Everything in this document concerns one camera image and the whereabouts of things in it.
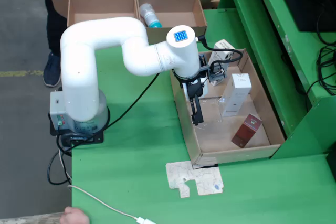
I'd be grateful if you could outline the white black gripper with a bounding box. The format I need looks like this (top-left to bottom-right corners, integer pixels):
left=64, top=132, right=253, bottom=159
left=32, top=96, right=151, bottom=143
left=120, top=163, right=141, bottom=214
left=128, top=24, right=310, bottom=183
left=180, top=73, right=210, bottom=126

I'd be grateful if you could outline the red Secret W box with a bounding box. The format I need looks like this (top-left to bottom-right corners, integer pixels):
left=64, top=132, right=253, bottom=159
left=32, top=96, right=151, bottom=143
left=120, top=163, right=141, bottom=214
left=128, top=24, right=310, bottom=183
left=230, top=113, right=263, bottom=148

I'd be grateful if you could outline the grey robot base box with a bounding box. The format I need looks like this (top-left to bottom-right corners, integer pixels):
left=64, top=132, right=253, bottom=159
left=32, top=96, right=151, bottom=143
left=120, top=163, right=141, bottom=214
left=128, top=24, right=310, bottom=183
left=49, top=90, right=67, bottom=131

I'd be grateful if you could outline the shallow cardboard tray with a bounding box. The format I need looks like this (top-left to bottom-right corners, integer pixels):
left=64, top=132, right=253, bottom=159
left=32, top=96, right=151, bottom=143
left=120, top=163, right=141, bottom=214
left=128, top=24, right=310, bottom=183
left=170, top=48, right=286, bottom=169

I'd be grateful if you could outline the bare person hand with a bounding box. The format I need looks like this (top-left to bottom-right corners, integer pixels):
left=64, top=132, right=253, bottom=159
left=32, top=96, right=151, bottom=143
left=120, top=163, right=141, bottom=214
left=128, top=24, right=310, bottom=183
left=59, top=206, right=90, bottom=224

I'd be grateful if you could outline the tall white carton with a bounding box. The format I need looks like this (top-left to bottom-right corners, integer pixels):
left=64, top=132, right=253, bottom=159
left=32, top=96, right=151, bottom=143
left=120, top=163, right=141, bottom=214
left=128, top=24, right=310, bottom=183
left=221, top=73, right=253, bottom=117

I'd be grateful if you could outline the white cow print carton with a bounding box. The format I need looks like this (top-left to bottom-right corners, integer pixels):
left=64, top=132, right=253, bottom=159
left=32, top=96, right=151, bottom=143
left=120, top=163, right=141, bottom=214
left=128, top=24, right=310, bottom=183
left=207, top=39, right=236, bottom=88

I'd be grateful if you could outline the beige line-patterned card piece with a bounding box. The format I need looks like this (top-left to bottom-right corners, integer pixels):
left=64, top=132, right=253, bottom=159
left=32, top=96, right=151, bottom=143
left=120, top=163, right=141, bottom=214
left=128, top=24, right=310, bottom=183
left=165, top=160, right=225, bottom=199

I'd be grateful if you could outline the green metal rack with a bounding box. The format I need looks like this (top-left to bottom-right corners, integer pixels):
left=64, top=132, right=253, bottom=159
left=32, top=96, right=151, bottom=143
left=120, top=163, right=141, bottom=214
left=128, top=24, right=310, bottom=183
left=217, top=0, right=336, bottom=161

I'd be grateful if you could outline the white bottle teal cap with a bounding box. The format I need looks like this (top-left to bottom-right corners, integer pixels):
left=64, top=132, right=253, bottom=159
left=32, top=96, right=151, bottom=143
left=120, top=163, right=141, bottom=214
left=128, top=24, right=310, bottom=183
left=139, top=3, right=163, bottom=28

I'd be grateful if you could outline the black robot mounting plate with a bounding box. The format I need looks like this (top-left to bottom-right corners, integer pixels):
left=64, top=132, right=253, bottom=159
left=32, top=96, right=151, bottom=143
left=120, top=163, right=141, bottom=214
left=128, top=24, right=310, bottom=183
left=49, top=123, right=104, bottom=146

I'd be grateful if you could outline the dark blue sneaker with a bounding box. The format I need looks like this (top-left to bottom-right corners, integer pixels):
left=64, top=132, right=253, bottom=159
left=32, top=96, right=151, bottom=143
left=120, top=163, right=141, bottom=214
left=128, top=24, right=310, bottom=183
left=43, top=51, right=62, bottom=88

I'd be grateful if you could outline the person in dark trousers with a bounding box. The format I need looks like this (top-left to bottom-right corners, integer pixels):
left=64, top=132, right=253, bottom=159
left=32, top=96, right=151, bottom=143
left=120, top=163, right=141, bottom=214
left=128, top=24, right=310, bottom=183
left=39, top=0, right=111, bottom=57

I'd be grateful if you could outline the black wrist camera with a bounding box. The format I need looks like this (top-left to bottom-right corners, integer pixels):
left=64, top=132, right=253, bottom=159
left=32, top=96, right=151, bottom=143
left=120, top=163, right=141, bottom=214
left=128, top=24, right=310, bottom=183
left=208, top=60, right=228, bottom=82

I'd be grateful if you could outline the black camera cable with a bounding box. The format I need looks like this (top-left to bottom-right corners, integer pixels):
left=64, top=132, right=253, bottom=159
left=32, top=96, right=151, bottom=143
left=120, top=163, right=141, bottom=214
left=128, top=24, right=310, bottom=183
left=196, top=35, right=244, bottom=65

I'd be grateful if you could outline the black cable bundle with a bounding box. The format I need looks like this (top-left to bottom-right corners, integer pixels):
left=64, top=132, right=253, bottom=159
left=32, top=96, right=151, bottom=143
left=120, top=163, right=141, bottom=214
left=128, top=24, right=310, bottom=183
left=306, top=6, right=336, bottom=96

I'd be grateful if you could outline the white cable with plug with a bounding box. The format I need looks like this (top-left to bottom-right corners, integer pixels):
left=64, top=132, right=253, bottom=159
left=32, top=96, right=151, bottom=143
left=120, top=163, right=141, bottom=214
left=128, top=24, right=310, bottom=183
left=67, top=185, right=158, bottom=224

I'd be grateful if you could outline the black power cable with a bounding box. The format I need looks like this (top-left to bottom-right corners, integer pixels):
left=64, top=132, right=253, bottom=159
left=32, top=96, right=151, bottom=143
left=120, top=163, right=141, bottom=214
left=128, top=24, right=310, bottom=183
left=47, top=73, right=161, bottom=186

